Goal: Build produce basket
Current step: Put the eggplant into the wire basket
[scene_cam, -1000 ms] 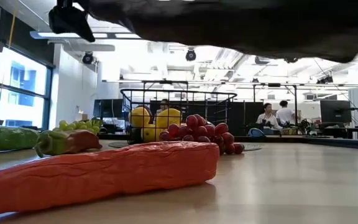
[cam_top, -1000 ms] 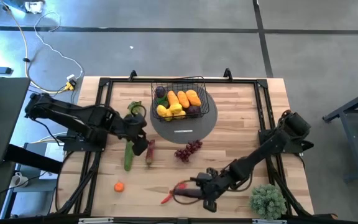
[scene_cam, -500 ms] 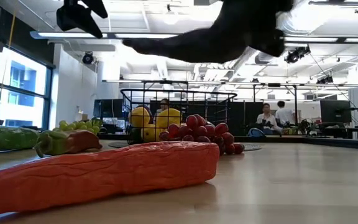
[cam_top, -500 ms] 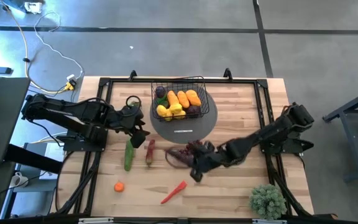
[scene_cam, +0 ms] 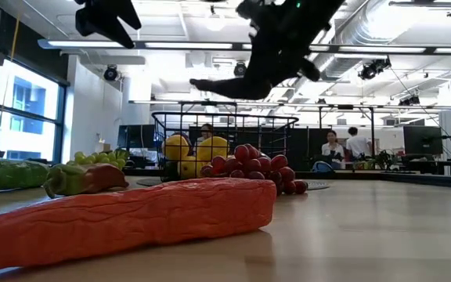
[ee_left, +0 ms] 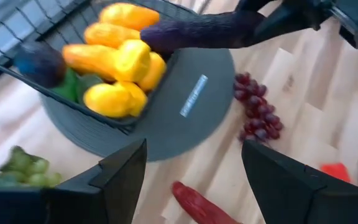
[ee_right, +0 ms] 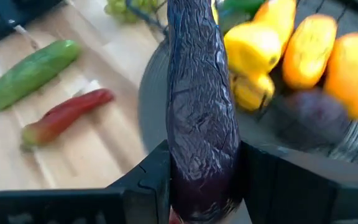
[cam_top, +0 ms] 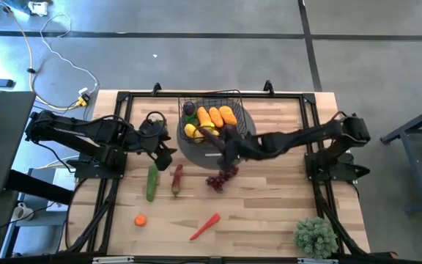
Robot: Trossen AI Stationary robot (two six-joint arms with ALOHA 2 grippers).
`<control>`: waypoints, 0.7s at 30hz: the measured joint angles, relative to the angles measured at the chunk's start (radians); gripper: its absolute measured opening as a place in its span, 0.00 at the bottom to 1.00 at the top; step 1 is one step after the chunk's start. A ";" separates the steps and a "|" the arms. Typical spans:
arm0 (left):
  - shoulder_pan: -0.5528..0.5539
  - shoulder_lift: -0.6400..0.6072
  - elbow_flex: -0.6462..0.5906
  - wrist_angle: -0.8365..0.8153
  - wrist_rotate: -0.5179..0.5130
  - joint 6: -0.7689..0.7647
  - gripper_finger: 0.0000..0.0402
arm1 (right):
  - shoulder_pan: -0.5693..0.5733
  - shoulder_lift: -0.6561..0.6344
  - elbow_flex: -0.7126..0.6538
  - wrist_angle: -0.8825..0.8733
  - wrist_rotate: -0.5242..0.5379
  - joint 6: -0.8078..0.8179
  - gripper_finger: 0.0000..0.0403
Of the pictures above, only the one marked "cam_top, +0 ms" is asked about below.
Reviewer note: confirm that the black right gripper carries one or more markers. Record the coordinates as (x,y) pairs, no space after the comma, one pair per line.
(251,148)

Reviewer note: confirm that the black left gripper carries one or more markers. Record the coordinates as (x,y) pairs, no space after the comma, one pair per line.
(154,139)

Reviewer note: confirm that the dark red chili pepper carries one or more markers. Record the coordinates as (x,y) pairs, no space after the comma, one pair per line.
(177,179)

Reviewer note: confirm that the green cucumber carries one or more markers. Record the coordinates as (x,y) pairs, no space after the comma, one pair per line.
(152,183)

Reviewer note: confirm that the red grape bunch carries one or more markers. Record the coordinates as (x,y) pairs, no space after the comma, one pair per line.
(216,181)

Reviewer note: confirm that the green avocado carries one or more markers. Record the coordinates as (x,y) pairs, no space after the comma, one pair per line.
(193,121)

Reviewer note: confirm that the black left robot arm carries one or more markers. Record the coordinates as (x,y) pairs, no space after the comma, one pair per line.
(97,132)

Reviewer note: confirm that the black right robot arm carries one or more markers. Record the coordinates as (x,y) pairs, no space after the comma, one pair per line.
(295,137)

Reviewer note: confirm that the grey round mat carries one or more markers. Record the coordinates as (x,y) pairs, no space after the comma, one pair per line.
(190,155)

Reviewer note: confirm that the black table clamp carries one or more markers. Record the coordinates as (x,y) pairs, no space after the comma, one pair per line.
(156,87)
(268,86)

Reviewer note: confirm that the yellow plug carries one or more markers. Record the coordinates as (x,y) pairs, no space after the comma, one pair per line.
(81,100)

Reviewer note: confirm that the white power adapter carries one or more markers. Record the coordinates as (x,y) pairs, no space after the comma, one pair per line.
(84,91)

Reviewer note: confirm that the green artificial plant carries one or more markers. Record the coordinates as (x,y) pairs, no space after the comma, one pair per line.
(315,238)

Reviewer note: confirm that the black support beam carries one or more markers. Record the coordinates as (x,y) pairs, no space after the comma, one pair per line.
(39,187)

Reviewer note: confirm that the white mug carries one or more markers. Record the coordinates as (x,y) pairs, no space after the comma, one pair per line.
(20,212)

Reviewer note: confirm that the blue grey metal cart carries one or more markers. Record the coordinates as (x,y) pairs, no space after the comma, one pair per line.
(416,168)

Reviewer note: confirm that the white floor device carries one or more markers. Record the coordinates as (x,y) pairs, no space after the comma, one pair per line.
(38,8)

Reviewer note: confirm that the black metal table frame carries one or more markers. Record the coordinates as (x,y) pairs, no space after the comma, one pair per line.
(321,205)

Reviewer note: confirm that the silver metal bracket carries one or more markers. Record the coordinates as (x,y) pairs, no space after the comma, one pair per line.
(113,260)
(317,261)

